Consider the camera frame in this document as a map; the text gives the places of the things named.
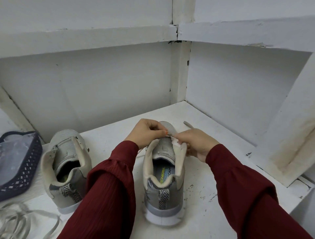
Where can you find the person's left hand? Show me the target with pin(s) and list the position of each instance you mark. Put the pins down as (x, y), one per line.
(143, 132)

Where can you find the person's right hand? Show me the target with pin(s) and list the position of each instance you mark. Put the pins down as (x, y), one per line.
(199, 142)

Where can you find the grey shoelace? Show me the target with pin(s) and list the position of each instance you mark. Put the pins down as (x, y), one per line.
(19, 219)
(188, 124)

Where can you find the grey mesh shoe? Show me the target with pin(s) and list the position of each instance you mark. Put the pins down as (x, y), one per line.
(163, 202)
(66, 187)

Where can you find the clear plastic bag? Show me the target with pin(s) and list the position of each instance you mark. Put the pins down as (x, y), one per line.
(12, 157)

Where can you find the person's left forearm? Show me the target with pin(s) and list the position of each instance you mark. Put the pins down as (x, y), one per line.
(101, 197)

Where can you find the person's right forearm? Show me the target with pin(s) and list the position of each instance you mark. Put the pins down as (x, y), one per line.
(256, 197)

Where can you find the dark plastic lattice basket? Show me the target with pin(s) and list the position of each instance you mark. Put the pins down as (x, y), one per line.
(24, 180)

